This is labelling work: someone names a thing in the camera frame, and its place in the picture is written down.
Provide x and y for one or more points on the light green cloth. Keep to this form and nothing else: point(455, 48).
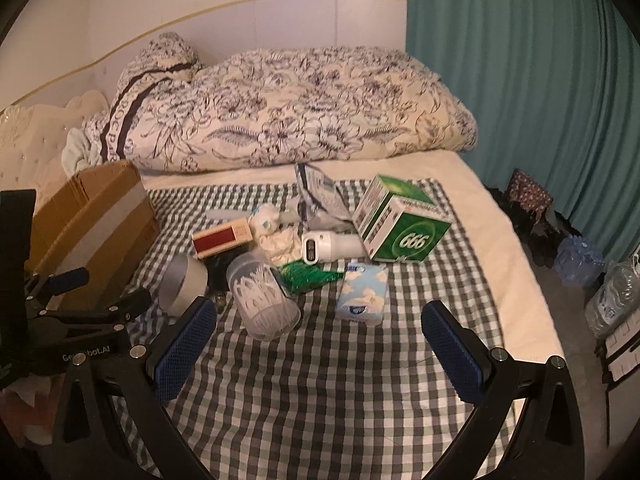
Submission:
point(77, 152)

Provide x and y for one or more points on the white lace cloth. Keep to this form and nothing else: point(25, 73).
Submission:
point(280, 245)

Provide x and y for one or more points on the white plastic tube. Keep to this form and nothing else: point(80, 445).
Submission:
point(225, 215)

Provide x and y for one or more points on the teal curtain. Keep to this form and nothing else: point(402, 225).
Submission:
point(525, 85)

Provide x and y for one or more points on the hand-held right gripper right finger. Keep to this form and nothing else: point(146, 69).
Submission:
point(452, 355)

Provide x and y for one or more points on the green medicine box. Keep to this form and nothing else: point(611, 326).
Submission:
point(405, 240)

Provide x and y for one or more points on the cream tufted headboard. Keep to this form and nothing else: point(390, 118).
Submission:
point(30, 135)

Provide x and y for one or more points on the floral pillow with dark stripe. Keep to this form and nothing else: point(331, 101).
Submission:
point(145, 100)

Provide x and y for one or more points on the green checkered cloth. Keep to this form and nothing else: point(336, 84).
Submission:
point(325, 385)

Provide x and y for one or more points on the small red brown box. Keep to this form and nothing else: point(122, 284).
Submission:
point(220, 240)

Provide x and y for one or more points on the pile of dark shoes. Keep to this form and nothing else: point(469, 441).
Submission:
point(540, 240)

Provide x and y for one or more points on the blue white tissue pack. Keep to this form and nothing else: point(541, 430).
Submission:
point(362, 292)

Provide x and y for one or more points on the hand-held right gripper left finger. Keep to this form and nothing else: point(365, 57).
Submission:
point(185, 345)

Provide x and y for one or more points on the grey tape roll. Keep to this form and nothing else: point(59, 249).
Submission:
point(187, 280)

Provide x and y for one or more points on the green foil packet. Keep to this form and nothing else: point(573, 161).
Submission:
point(305, 275)

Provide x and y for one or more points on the dark edged plastic packet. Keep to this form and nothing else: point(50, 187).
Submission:
point(320, 190)

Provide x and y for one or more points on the blue wrapped bottle pack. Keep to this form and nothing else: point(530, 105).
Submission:
point(580, 260)

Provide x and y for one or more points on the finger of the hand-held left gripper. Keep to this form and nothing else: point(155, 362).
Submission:
point(130, 305)
point(70, 277)

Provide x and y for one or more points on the dotted patterned bag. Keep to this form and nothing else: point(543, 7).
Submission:
point(527, 195)

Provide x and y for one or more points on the white cylindrical bottle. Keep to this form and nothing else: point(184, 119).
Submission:
point(335, 245)

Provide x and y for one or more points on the black white striped object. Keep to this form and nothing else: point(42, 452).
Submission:
point(622, 350)

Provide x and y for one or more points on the clear cotton swab jar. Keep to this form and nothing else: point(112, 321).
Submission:
point(262, 300)

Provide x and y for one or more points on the brown cardboard box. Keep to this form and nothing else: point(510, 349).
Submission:
point(100, 210)

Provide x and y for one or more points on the floral duvet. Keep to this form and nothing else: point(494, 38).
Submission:
point(310, 105)

